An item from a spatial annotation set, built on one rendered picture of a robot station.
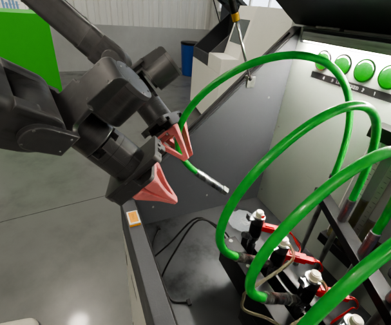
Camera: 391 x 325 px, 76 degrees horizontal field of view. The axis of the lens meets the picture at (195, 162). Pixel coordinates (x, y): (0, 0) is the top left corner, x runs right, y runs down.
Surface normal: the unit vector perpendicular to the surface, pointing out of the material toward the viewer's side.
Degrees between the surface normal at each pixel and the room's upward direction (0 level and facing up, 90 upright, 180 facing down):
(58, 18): 77
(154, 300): 0
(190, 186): 90
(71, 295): 0
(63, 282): 0
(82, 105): 57
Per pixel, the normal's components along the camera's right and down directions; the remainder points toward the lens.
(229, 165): 0.40, 0.51
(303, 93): -0.92, 0.15
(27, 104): 0.77, -0.59
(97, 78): -0.36, -0.18
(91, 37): 0.09, 0.24
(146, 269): 0.07, -0.85
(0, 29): 0.61, 0.45
